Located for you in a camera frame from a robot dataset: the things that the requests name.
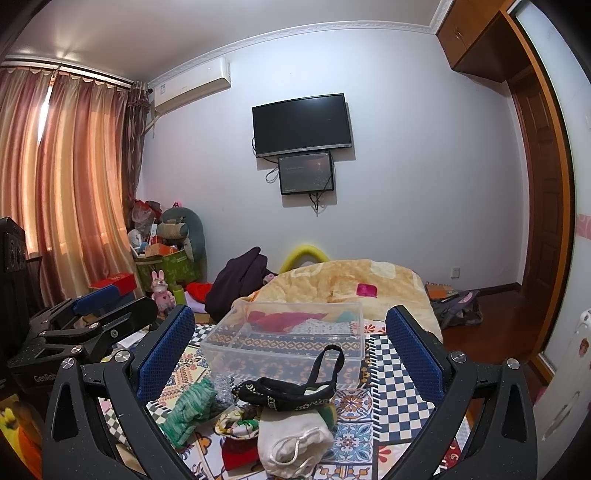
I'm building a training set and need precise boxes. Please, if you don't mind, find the green knitted cloth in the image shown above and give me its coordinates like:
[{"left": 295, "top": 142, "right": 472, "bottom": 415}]
[{"left": 160, "top": 378, "right": 219, "bottom": 449}]

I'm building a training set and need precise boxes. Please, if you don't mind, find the black strap bag gold chain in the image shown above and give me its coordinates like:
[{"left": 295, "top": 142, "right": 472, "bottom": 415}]
[{"left": 231, "top": 344, "right": 347, "bottom": 413}]

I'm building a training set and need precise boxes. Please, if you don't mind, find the cream drawstring pouch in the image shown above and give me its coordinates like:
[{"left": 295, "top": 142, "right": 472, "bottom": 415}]
[{"left": 257, "top": 408, "right": 334, "bottom": 479}]

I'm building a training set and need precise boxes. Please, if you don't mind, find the pink rabbit plush toy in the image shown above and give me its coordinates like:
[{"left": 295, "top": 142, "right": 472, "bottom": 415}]
[{"left": 151, "top": 270, "right": 176, "bottom": 316}]

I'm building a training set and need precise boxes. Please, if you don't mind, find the red box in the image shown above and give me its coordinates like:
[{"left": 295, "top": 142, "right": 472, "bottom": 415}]
[{"left": 89, "top": 272, "right": 137, "bottom": 296}]

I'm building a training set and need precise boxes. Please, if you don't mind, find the green cardboard box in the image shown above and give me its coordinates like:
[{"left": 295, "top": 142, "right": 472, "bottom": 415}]
[{"left": 134, "top": 250, "right": 201, "bottom": 294}]

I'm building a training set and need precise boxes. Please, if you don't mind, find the grey plush toy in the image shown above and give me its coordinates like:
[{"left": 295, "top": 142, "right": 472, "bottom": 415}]
[{"left": 156, "top": 207, "right": 205, "bottom": 263}]

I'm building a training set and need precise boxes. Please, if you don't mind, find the dark purple garment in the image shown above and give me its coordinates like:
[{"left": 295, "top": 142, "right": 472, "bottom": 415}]
[{"left": 205, "top": 247, "right": 270, "bottom": 323}]

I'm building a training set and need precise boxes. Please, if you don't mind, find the clear plastic storage bin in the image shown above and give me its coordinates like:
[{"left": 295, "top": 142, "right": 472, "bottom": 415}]
[{"left": 200, "top": 300, "right": 366, "bottom": 389}]

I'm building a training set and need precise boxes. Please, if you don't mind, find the silver patterned plastic bag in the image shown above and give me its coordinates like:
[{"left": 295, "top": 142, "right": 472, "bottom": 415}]
[{"left": 211, "top": 374, "right": 242, "bottom": 411}]

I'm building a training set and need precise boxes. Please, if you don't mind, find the patterned bed cover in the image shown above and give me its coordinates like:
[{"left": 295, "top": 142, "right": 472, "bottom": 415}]
[{"left": 98, "top": 317, "right": 472, "bottom": 480}]

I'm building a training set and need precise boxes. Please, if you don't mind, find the purple backpack on floor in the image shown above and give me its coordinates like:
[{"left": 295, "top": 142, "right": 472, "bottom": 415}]
[{"left": 431, "top": 290, "right": 483, "bottom": 330}]

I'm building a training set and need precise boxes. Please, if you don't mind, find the floral patterned cloth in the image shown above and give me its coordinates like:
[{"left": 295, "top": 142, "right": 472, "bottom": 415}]
[{"left": 214, "top": 404, "right": 262, "bottom": 441}]

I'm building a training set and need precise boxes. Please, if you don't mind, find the yellow fuzzy hoop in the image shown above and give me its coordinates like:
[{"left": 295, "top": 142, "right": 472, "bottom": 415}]
[{"left": 280, "top": 244, "right": 329, "bottom": 273}]

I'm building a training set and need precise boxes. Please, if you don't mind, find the orange pink curtain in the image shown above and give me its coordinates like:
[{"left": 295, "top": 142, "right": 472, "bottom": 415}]
[{"left": 1, "top": 67, "right": 134, "bottom": 305}]

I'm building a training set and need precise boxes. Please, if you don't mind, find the red fabric pouch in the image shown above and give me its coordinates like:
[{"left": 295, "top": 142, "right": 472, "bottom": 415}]
[{"left": 221, "top": 438, "right": 259, "bottom": 472}]

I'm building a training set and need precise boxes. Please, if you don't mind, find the peach floral blanket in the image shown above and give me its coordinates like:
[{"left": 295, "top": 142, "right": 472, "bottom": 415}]
[{"left": 242, "top": 259, "right": 443, "bottom": 339}]

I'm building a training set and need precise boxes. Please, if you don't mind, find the white air conditioner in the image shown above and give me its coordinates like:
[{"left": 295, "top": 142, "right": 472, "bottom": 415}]
[{"left": 153, "top": 57, "right": 231, "bottom": 115}]

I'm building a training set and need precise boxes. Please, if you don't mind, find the brown wooden door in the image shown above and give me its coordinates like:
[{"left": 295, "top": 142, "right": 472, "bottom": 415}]
[{"left": 501, "top": 1, "right": 574, "bottom": 377}]

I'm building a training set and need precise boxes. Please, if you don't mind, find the wooden overhead cabinet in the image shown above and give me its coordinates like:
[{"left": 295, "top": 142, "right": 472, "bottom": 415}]
[{"left": 437, "top": 0, "right": 529, "bottom": 83}]

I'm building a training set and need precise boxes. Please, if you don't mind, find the small black wall monitor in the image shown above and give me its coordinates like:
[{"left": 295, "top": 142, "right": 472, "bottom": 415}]
[{"left": 277, "top": 152, "right": 335, "bottom": 195}]

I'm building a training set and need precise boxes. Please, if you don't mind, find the wall mounted black television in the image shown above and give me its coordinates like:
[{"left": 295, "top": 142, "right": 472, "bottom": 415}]
[{"left": 252, "top": 93, "right": 353, "bottom": 158}]

